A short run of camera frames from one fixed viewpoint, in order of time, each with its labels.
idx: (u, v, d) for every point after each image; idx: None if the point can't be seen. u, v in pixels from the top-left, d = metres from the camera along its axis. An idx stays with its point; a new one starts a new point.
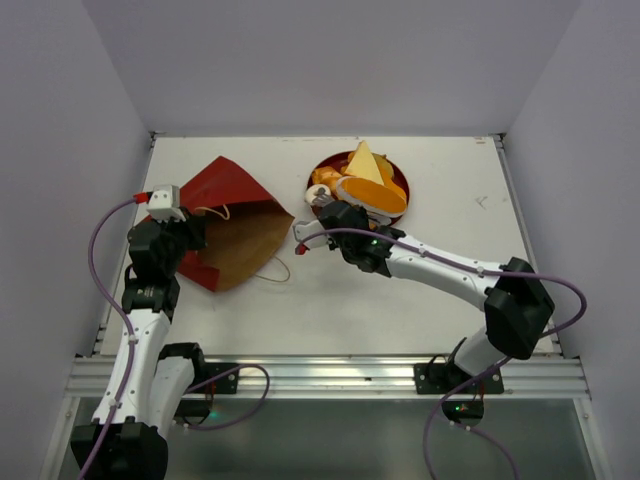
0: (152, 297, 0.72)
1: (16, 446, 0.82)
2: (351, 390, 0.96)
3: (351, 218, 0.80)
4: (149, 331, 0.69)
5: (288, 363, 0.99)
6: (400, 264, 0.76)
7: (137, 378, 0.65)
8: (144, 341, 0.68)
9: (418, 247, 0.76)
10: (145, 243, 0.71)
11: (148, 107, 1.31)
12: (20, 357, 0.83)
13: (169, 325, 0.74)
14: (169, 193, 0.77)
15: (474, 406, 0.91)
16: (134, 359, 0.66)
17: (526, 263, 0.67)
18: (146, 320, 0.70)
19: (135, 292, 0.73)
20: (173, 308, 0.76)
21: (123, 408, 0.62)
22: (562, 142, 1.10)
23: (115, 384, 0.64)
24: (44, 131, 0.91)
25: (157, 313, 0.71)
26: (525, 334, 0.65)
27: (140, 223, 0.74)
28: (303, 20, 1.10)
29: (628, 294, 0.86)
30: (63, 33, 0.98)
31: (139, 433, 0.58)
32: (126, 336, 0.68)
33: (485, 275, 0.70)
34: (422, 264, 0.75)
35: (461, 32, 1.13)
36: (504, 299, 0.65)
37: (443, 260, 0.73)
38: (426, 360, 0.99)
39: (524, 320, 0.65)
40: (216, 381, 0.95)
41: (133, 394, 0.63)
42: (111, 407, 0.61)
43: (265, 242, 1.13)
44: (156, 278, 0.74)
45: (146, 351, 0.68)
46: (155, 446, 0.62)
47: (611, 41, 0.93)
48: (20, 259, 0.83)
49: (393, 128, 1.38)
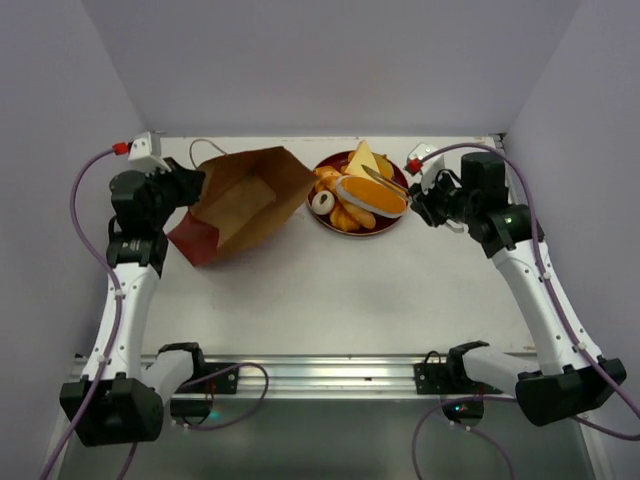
0: (138, 250, 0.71)
1: (19, 445, 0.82)
2: (350, 390, 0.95)
3: (495, 179, 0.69)
4: (137, 285, 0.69)
5: (287, 363, 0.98)
6: (513, 266, 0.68)
7: (125, 334, 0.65)
8: (131, 295, 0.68)
9: (544, 268, 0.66)
10: (129, 192, 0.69)
11: (148, 108, 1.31)
12: (20, 357, 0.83)
13: (158, 279, 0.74)
14: (146, 140, 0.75)
15: (474, 406, 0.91)
16: (122, 314, 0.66)
17: (622, 373, 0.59)
18: (133, 274, 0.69)
19: (120, 246, 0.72)
20: (161, 262, 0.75)
21: (112, 365, 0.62)
22: (563, 140, 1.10)
23: (104, 339, 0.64)
24: (45, 131, 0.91)
25: (145, 266, 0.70)
26: (558, 414, 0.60)
27: (122, 172, 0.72)
28: (302, 22, 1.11)
29: (629, 293, 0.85)
30: (65, 35, 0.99)
31: (130, 388, 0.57)
32: (112, 291, 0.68)
33: (578, 352, 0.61)
34: (534, 286, 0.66)
35: (461, 33, 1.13)
36: (573, 387, 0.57)
37: (560, 312, 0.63)
38: (419, 359, 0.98)
39: (568, 406, 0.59)
40: (216, 381, 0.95)
41: (122, 350, 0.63)
42: (100, 364, 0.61)
43: (286, 209, 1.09)
44: (144, 232, 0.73)
45: (134, 304, 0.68)
46: (148, 400, 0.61)
47: (612, 39, 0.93)
48: (20, 259, 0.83)
49: (392, 128, 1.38)
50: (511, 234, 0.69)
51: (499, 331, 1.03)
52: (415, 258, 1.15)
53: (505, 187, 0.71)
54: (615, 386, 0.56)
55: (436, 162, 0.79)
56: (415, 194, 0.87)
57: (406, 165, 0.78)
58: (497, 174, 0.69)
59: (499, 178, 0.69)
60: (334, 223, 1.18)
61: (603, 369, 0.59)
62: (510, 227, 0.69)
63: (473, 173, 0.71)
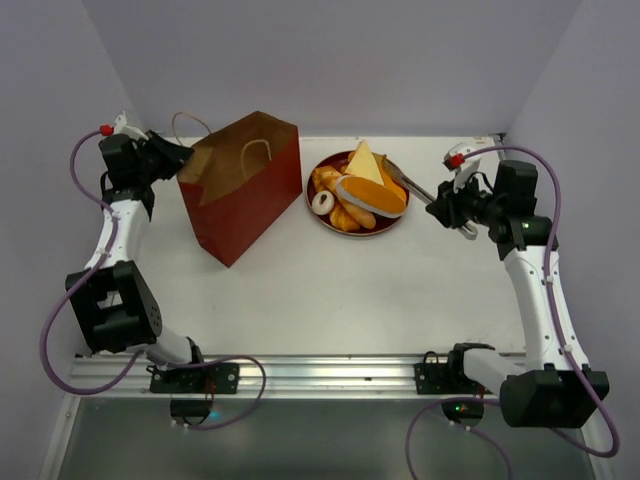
0: (127, 193, 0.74)
1: (17, 446, 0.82)
2: (350, 390, 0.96)
3: (525, 186, 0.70)
4: (130, 212, 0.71)
5: (287, 363, 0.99)
6: (519, 266, 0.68)
7: (124, 237, 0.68)
8: (125, 219, 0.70)
9: (549, 272, 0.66)
10: (117, 146, 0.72)
11: (148, 108, 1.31)
12: (19, 357, 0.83)
13: (148, 219, 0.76)
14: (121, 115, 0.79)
15: (474, 406, 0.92)
16: (118, 227, 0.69)
17: (606, 388, 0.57)
18: (126, 205, 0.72)
19: (113, 193, 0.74)
20: (151, 206, 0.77)
21: (113, 257, 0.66)
22: (562, 140, 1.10)
23: (103, 242, 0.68)
24: (43, 131, 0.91)
25: (137, 201, 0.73)
26: (532, 413, 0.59)
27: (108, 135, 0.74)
28: (302, 21, 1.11)
29: (630, 293, 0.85)
30: (64, 35, 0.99)
31: (132, 270, 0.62)
32: (107, 216, 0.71)
33: (564, 354, 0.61)
34: (535, 288, 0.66)
35: (461, 33, 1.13)
36: (550, 385, 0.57)
37: (555, 317, 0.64)
38: (418, 359, 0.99)
39: (544, 408, 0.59)
40: (216, 381, 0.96)
41: (121, 249, 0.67)
42: (101, 255, 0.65)
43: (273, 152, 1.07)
44: (131, 182, 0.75)
45: (129, 223, 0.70)
46: (148, 297, 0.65)
47: (611, 39, 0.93)
48: (19, 259, 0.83)
49: (393, 128, 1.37)
50: (526, 238, 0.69)
51: (500, 331, 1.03)
52: (415, 257, 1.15)
53: (533, 197, 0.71)
54: (594, 397, 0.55)
55: (476, 161, 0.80)
56: (444, 191, 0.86)
57: (449, 159, 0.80)
58: (527, 183, 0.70)
59: (528, 186, 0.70)
60: (334, 223, 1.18)
61: (584, 376, 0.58)
62: (526, 231, 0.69)
63: (504, 177, 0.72)
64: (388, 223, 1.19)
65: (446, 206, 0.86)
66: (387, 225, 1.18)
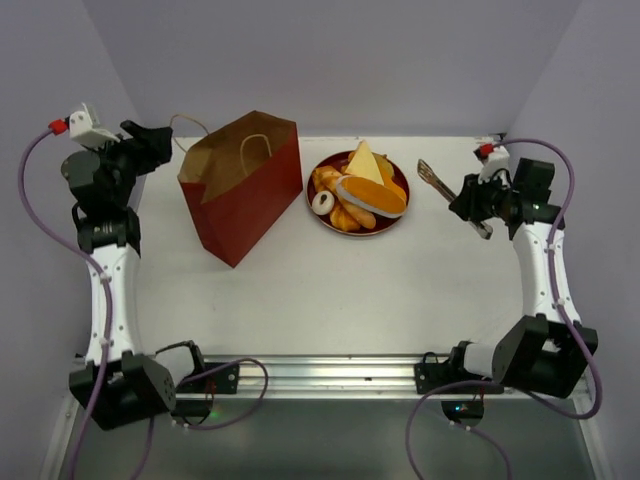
0: (112, 233, 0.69)
1: (18, 446, 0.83)
2: (349, 390, 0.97)
3: (540, 177, 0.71)
4: (120, 266, 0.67)
5: (287, 364, 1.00)
6: (523, 236, 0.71)
7: (122, 313, 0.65)
8: (117, 277, 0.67)
9: (553, 241, 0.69)
10: (88, 177, 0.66)
11: (148, 108, 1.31)
12: (18, 357, 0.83)
13: (138, 257, 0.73)
14: (85, 115, 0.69)
15: (473, 406, 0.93)
16: (113, 296, 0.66)
17: (595, 343, 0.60)
18: (114, 257, 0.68)
19: (92, 232, 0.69)
20: (138, 240, 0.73)
21: (116, 345, 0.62)
22: (562, 140, 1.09)
23: (101, 324, 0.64)
24: (43, 130, 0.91)
25: (124, 247, 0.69)
26: (519, 366, 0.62)
27: (72, 154, 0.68)
28: (302, 20, 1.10)
29: (629, 293, 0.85)
30: (64, 35, 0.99)
31: (140, 364, 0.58)
32: (96, 276, 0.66)
33: (557, 308, 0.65)
34: (537, 256, 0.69)
35: (461, 32, 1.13)
36: (542, 335, 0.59)
37: (553, 278, 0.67)
38: (417, 360, 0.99)
39: (531, 360, 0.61)
40: (216, 381, 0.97)
41: (122, 330, 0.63)
42: (104, 346, 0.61)
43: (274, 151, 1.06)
44: (111, 212, 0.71)
45: (122, 285, 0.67)
46: (160, 374, 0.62)
47: (610, 39, 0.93)
48: (20, 259, 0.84)
49: (393, 129, 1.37)
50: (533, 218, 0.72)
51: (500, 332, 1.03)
52: (415, 256, 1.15)
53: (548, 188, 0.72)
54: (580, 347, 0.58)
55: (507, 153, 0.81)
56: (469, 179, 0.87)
57: (480, 149, 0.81)
58: (543, 174, 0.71)
59: (544, 177, 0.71)
60: (334, 223, 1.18)
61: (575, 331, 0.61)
62: (535, 213, 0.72)
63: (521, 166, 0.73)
64: (389, 224, 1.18)
65: (467, 197, 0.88)
66: (387, 225, 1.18)
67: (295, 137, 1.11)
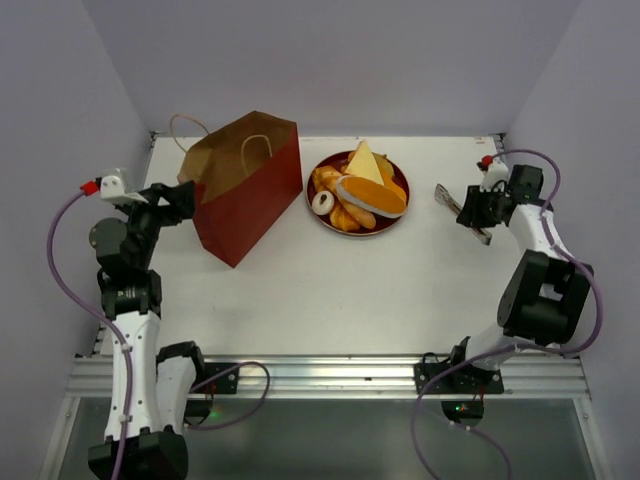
0: (135, 297, 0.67)
1: (18, 446, 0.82)
2: (350, 390, 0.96)
3: (530, 176, 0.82)
4: (142, 335, 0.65)
5: (288, 363, 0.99)
6: (518, 212, 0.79)
7: (142, 386, 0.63)
8: (139, 347, 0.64)
9: (545, 211, 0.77)
10: (114, 249, 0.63)
11: (148, 108, 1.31)
12: (18, 357, 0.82)
13: (159, 320, 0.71)
14: (119, 180, 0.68)
15: (474, 406, 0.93)
16: (133, 366, 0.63)
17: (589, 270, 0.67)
18: (136, 325, 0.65)
19: (115, 295, 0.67)
20: (159, 303, 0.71)
21: (135, 420, 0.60)
22: (561, 140, 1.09)
23: (121, 396, 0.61)
24: (43, 130, 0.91)
25: (146, 314, 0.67)
26: (524, 298, 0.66)
27: (101, 221, 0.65)
28: (301, 19, 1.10)
29: (629, 294, 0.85)
30: (63, 34, 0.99)
31: (158, 440, 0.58)
32: (118, 346, 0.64)
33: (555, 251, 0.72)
34: (532, 221, 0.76)
35: (461, 32, 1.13)
36: (540, 264, 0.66)
37: (547, 231, 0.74)
38: (417, 360, 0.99)
39: (535, 292, 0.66)
40: (216, 382, 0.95)
41: (141, 404, 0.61)
42: (122, 423, 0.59)
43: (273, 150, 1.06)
44: (134, 277, 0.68)
45: (143, 356, 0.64)
46: (175, 446, 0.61)
47: (610, 39, 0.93)
48: (20, 260, 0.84)
49: (393, 129, 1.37)
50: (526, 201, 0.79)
51: None
52: (416, 257, 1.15)
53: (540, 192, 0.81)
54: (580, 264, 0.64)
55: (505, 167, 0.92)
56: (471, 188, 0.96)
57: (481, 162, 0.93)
58: (534, 175, 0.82)
59: (535, 178, 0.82)
60: (334, 223, 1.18)
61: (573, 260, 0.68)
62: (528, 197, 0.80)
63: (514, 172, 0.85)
64: (389, 224, 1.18)
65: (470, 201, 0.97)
66: (387, 225, 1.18)
67: (295, 137, 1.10)
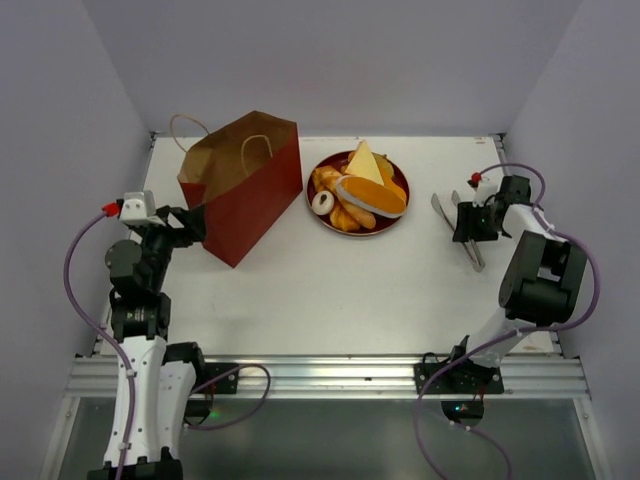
0: (143, 320, 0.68)
1: (18, 446, 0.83)
2: (350, 390, 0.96)
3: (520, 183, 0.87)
4: (147, 361, 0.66)
5: (288, 363, 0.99)
6: (512, 211, 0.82)
7: (143, 413, 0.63)
8: (143, 373, 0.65)
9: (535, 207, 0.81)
10: (126, 271, 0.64)
11: (148, 108, 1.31)
12: (19, 357, 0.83)
13: (165, 343, 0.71)
14: (142, 204, 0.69)
15: (474, 406, 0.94)
16: (136, 392, 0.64)
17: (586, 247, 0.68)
18: (142, 351, 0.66)
19: (124, 315, 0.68)
20: (166, 326, 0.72)
21: (133, 449, 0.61)
22: (561, 141, 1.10)
23: (122, 422, 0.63)
24: (44, 130, 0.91)
25: (153, 339, 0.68)
26: (525, 273, 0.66)
27: (118, 242, 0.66)
28: (301, 20, 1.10)
29: (628, 295, 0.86)
30: (64, 35, 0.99)
31: (154, 470, 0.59)
32: (123, 369, 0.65)
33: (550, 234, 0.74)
34: (525, 214, 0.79)
35: (461, 33, 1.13)
36: (538, 241, 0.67)
37: (543, 222, 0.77)
38: (417, 360, 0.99)
39: (535, 267, 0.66)
40: (216, 382, 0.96)
41: (141, 432, 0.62)
42: (121, 450, 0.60)
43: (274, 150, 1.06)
44: (143, 299, 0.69)
45: (147, 383, 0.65)
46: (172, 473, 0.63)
47: (609, 40, 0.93)
48: (19, 260, 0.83)
49: (392, 129, 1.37)
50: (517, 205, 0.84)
51: None
52: (416, 257, 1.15)
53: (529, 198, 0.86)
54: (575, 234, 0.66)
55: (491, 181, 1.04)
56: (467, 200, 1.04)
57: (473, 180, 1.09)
58: (523, 183, 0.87)
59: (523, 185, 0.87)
60: (334, 223, 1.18)
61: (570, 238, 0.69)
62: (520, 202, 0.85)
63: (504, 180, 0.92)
64: (389, 225, 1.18)
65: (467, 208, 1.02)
66: (387, 225, 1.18)
67: (295, 138, 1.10)
